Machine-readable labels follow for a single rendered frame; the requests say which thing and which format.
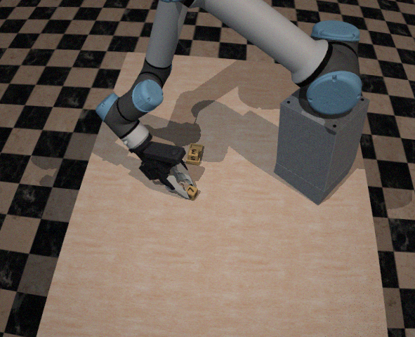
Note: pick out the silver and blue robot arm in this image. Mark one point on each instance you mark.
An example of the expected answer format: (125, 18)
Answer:
(325, 66)

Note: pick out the tan wooden number cube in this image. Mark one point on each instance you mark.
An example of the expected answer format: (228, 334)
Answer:
(193, 154)
(192, 192)

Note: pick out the brown wooden tray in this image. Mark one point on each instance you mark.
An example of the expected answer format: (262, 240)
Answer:
(196, 146)

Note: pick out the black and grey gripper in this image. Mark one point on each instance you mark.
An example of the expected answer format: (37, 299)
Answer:
(155, 169)

